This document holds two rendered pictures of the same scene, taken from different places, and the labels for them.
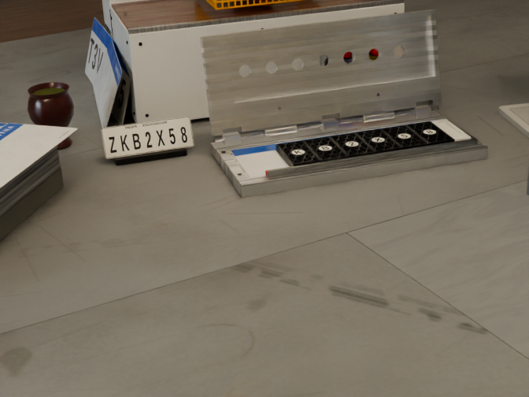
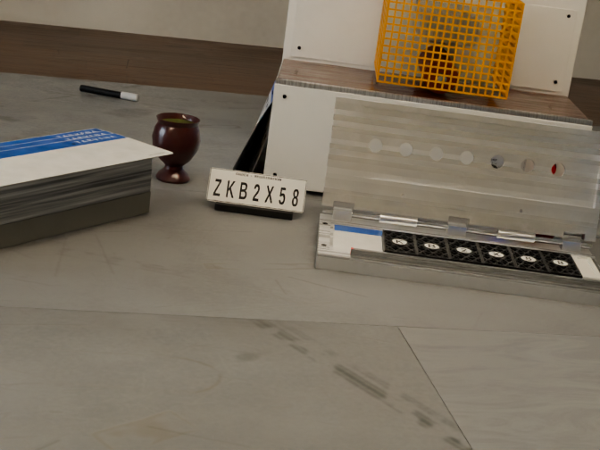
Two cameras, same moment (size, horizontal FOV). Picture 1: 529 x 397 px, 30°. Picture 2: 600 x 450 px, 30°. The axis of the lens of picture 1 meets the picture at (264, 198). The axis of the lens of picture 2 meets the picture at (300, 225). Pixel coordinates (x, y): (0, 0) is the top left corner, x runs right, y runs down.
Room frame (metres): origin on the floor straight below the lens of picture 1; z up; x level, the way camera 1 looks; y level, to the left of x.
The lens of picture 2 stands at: (-0.03, -0.34, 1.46)
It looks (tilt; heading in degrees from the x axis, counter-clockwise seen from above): 18 degrees down; 16
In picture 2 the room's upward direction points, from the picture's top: 8 degrees clockwise
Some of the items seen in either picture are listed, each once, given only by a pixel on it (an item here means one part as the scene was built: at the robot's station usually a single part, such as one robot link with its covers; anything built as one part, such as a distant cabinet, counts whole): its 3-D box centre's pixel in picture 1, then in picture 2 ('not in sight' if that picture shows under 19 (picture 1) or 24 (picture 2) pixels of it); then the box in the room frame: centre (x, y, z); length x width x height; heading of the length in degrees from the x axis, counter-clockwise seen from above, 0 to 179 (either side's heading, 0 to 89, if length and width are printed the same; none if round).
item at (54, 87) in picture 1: (52, 116); (175, 148); (1.72, 0.38, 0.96); 0.09 x 0.09 x 0.11
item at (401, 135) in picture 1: (404, 139); (528, 262); (1.61, -0.25, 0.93); 0.10 x 0.05 x 0.01; 15
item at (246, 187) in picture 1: (345, 146); (460, 253); (1.61, -0.15, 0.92); 0.44 x 0.21 x 0.04; 106
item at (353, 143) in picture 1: (352, 146); (462, 254); (1.58, -0.15, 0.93); 0.10 x 0.05 x 0.01; 15
